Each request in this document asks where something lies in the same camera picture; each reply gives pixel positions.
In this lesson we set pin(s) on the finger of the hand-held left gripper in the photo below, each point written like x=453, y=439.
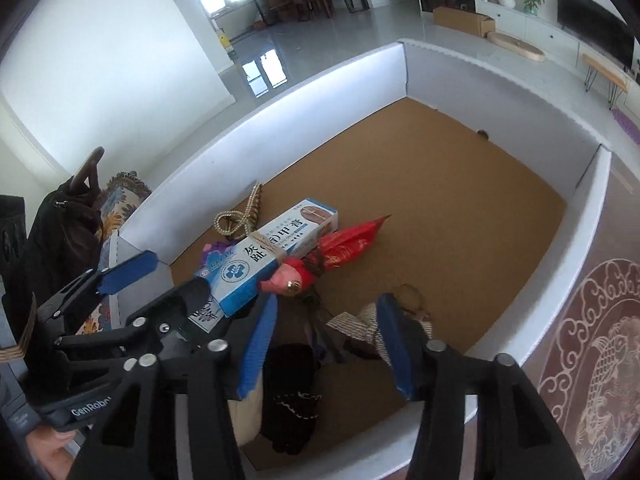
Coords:
x=185, y=310
x=125, y=272

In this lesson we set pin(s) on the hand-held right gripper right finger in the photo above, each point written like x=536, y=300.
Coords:
x=395, y=345

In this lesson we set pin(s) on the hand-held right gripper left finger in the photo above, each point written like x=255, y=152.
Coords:
x=257, y=345

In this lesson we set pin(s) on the rhinestone bow hair claw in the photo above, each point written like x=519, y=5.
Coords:
x=360, y=325

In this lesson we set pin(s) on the black velvet scrunchie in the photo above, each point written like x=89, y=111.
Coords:
x=290, y=380

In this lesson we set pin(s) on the purple and teal toy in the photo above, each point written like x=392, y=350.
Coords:
x=217, y=252

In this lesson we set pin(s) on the blue and white carton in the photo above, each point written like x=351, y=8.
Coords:
x=280, y=242

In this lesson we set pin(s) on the large white cardboard box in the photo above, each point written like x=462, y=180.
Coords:
x=450, y=200

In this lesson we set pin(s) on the person's left hand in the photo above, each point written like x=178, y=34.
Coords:
x=50, y=452

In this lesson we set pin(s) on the dark brown bag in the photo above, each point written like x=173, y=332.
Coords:
x=55, y=240

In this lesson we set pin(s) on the tan rubber band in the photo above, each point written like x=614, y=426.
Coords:
x=272, y=247

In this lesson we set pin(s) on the yellow bin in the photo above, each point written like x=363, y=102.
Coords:
x=225, y=40

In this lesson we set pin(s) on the purple yoga mat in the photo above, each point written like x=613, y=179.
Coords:
x=627, y=127

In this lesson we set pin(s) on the round tan floor mat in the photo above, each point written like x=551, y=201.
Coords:
x=517, y=46

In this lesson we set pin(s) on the brown cardboard box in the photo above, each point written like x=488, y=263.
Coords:
x=462, y=20

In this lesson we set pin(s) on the wooden bench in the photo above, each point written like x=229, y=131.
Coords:
x=605, y=72

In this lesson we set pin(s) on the white television cabinet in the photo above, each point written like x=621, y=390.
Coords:
x=540, y=30

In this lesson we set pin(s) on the black television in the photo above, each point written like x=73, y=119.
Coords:
x=595, y=30

